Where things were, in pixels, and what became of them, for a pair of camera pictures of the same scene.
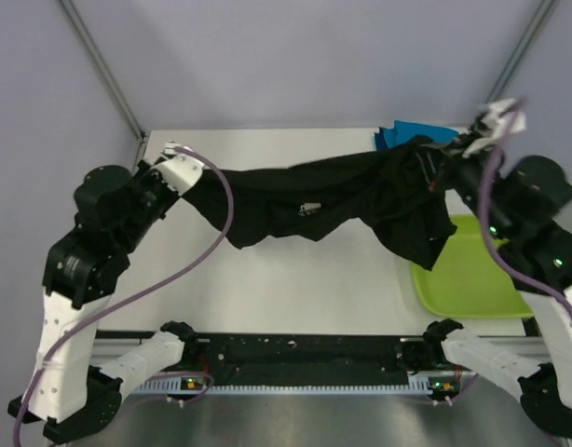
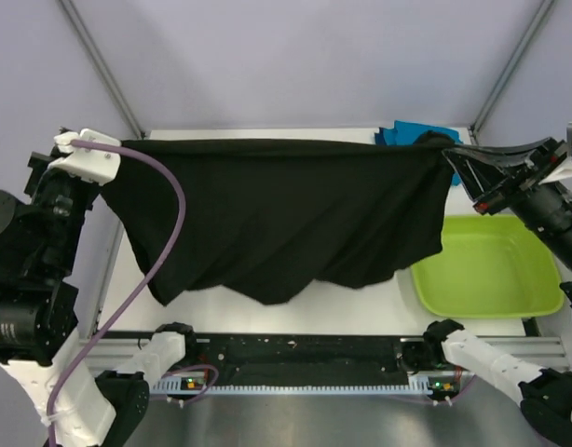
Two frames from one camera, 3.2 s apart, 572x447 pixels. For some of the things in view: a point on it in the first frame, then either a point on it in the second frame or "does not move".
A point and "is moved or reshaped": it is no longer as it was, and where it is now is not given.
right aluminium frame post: [520, 49] does not move
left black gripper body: [156, 197] → [61, 195]
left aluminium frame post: [101, 61] does not move
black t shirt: [395, 189] is moved or reshaped
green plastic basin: [467, 280] does not move
